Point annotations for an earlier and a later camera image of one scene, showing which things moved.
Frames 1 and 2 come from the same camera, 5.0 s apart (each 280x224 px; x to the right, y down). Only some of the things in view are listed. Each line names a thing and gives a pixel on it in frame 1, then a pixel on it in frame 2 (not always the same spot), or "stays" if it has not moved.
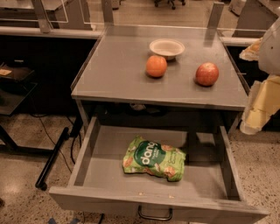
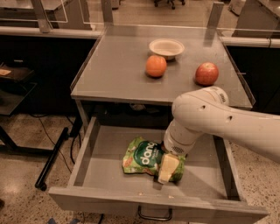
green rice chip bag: (154, 158) stays
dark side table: (14, 90) stays
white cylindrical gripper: (270, 50) -> (175, 145)
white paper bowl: (167, 47) stays
